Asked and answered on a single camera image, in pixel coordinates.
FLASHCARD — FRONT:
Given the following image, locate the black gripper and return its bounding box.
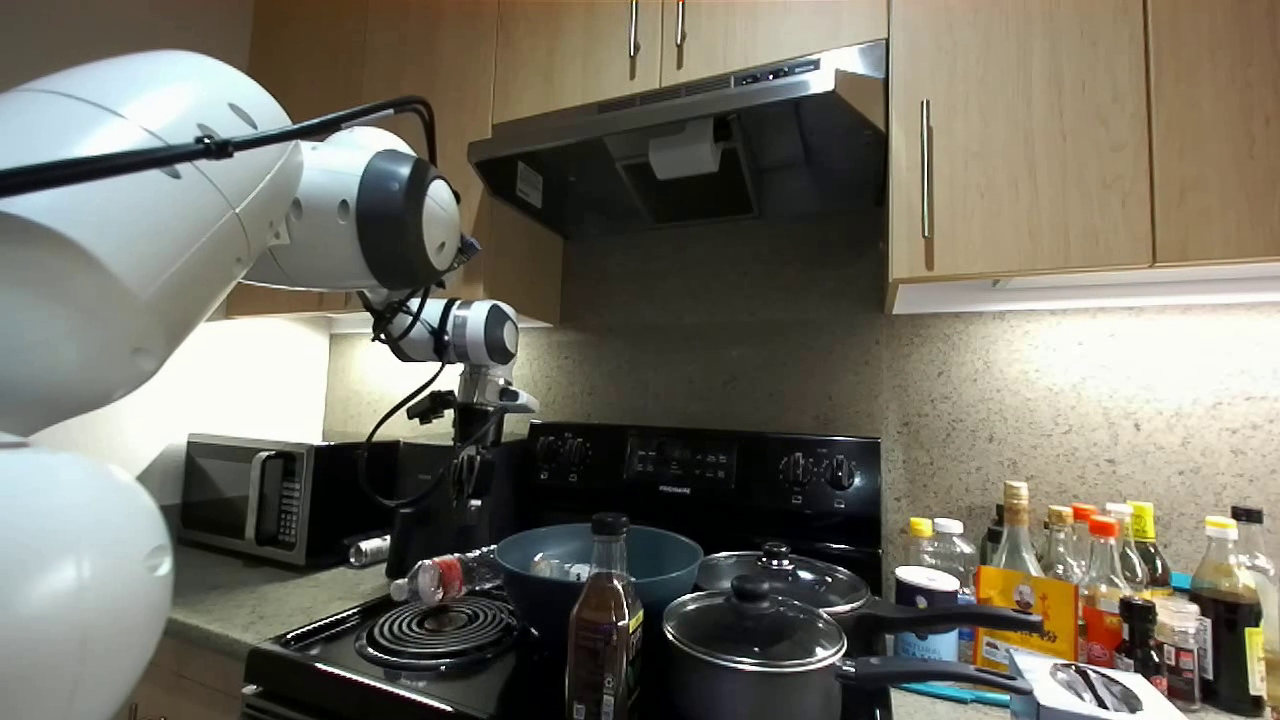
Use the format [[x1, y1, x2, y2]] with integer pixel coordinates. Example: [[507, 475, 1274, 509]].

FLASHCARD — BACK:
[[452, 405, 499, 545]]

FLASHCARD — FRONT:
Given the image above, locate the clear red-label water bottle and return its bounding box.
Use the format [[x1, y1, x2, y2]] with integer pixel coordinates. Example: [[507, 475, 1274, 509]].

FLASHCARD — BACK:
[[390, 548, 506, 604]]

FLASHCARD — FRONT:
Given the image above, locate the dark syrup bottle black cap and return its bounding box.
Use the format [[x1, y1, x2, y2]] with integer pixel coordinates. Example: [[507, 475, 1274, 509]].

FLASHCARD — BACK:
[[563, 513, 644, 720]]

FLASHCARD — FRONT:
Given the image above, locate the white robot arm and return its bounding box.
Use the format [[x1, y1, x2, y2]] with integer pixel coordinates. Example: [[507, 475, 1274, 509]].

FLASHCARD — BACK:
[[0, 50, 524, 720]]

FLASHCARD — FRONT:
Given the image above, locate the blue bowl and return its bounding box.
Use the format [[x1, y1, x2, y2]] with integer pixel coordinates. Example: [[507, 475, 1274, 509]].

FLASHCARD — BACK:
[[492, 523, 705, 642]]

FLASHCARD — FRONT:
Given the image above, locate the black electric stove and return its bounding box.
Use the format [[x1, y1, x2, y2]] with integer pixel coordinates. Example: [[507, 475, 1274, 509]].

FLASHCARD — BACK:
[[240, 424, 882, 720]]

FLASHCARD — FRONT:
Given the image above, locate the black air fryer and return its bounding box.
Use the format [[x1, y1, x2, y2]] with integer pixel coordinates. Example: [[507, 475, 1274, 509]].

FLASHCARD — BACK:
[[383, 445, 524, 581]]

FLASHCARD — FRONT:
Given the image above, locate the microwave oven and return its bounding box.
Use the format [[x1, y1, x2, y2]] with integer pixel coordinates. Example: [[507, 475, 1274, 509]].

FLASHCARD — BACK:
[[181, 435, 390, 567]]

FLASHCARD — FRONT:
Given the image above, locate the black pot with lid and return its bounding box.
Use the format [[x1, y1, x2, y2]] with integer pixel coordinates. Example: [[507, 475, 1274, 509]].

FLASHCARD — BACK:
[[664, 578, 1039, 720]]

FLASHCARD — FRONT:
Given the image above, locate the range hood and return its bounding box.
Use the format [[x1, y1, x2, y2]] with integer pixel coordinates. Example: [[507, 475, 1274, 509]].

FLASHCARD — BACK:
[[467, 41, 887, 239]]

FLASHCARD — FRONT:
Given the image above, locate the yellow condiment box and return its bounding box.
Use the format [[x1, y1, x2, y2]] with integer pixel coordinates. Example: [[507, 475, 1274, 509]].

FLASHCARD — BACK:
[[972, 566, 1079, 673]]

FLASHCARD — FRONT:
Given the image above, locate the upper wooden cabinet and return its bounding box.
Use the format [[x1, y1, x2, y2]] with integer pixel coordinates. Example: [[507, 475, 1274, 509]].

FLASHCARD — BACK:
[[248, 0, 1275, 316]]

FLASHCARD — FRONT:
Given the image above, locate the orange cap sauce bottle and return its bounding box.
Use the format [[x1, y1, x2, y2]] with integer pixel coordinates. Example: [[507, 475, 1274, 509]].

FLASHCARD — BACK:
[[1079, 516, 1133, 663]]

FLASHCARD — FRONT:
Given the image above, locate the dark soy sauce bottle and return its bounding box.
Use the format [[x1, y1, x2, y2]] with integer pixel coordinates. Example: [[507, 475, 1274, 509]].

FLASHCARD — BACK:
[[1191, 516, 1265, 717]]

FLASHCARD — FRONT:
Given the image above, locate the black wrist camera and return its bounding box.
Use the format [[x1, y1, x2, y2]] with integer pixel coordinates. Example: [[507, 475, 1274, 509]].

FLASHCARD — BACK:
[[405, 392, 459, 424]]

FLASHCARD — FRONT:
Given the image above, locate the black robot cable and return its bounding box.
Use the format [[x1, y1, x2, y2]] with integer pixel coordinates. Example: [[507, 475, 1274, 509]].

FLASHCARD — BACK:
[[0, 91, 466, 516]]

